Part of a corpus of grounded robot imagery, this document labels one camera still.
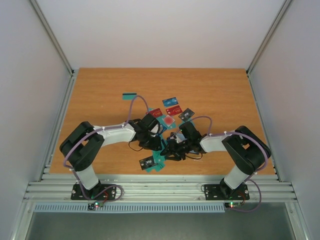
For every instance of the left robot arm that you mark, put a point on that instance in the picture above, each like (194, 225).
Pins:
(83, 144)

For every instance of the red VIP card left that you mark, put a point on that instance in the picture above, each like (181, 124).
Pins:
(156, 112)

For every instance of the white red card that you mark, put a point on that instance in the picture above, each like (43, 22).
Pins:
(169, 122)

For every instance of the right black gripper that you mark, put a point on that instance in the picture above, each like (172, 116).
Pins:
(176, 149)

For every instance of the grey slotted cable duct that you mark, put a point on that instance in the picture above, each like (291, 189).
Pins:
(130, 208)

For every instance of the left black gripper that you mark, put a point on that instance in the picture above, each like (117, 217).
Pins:
(155, 146)

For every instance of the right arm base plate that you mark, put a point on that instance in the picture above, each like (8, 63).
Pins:
(213, 192)

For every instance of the lone green card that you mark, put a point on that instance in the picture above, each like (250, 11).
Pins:
(128, 96)

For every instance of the green VIP card bottom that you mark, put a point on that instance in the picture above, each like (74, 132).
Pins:
(156, 168)

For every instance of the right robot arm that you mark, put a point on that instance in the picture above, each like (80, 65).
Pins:
(247, 151)

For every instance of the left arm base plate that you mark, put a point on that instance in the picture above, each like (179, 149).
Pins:
(98, 193)

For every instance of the black card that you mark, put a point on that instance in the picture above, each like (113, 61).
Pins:
(147, 163)
(186, 114)

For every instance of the red VIP card right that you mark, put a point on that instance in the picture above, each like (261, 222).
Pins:
(174, 110)

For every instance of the blue card top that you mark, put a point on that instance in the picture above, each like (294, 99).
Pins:
(170, 102)

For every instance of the green card with stripe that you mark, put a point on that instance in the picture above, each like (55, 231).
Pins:
(157, 157)

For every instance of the red vip card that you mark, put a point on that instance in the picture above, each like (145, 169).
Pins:
(174, 110)
(156, 112)

